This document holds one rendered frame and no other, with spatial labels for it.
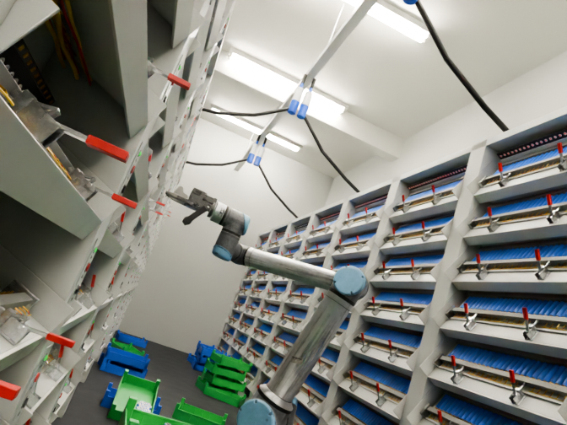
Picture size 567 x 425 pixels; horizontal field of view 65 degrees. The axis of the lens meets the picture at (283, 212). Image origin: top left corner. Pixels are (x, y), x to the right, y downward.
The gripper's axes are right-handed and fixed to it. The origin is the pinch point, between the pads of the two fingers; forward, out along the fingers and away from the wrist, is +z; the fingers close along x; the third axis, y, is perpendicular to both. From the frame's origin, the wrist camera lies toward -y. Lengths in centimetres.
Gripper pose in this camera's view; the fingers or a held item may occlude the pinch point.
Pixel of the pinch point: (167, 195)
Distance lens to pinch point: 196.2
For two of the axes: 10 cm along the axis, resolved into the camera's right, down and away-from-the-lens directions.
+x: 2.9, -1.4, -9.5
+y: 3.7, -9.0, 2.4
